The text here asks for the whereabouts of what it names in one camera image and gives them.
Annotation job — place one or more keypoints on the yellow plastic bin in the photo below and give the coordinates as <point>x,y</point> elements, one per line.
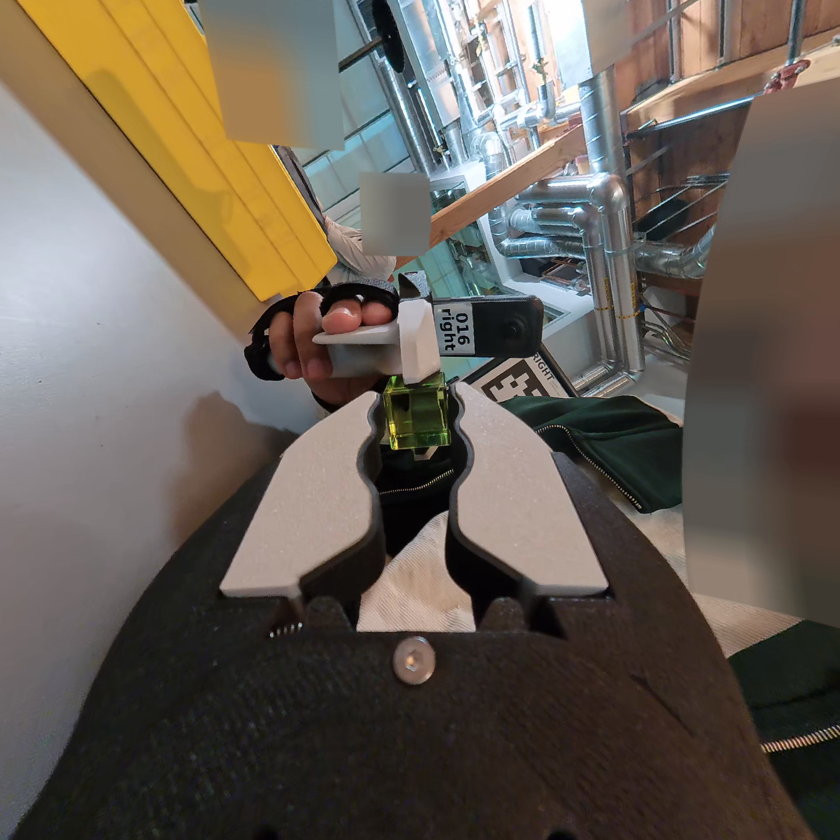
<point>170,118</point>

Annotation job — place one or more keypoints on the wooden ceiling beam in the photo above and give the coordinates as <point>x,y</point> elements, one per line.
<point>512,180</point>

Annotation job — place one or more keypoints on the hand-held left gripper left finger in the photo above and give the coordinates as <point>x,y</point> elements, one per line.
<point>302,512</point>

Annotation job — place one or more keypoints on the black marker sign board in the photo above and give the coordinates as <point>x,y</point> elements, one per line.
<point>518,380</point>

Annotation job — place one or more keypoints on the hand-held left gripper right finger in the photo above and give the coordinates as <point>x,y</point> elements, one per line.
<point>525,505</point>

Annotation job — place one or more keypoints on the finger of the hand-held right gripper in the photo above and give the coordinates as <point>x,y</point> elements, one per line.
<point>420,341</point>
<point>428,455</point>

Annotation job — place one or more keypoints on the silver ventilation duct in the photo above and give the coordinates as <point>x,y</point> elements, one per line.
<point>610,229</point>

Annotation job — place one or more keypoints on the clear green cube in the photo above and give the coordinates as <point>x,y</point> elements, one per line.
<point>418,413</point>

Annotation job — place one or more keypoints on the person's right hand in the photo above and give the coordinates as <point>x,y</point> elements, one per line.
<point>298,341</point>

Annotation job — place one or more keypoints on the dark green zip jacket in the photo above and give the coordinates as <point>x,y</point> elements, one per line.
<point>610,433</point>

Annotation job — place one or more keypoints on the red pipe clamp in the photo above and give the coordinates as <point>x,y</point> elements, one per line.
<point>787,73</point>

